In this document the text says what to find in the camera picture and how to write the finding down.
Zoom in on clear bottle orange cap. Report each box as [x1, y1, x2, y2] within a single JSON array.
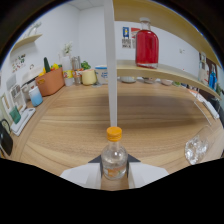
[[100, 126, 129, 181]]

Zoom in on light blue cup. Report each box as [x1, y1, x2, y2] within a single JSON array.
[[28, 85, 44, 108]]

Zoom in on yellow cup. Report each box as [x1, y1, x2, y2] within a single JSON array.
[[81, 68, 98, 86]]

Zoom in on clear glass with ice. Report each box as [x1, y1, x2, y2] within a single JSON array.
[[184, 124, 214, 166]]

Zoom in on white tray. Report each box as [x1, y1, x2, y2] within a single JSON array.
[[9, 107, 37, 137]]

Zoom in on blue and white container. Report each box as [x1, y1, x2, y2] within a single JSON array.
[[94, 65, 109, 85]]

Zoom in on green potted plant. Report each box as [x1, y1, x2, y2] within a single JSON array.
[[80, 60, 92, 71]]

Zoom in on white-framed wooden shelf rack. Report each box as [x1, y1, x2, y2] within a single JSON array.
[[102, 0, 223, 128]]

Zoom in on clear bottle red label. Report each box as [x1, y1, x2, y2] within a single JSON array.
[[198, 51, 208, 84]]

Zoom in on red liquid glass bottle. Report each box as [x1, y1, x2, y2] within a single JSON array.
[[134, 17, 160, 69]]

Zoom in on wooden wall shelf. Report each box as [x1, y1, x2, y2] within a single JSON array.
[[9, 33, 44, 54]]

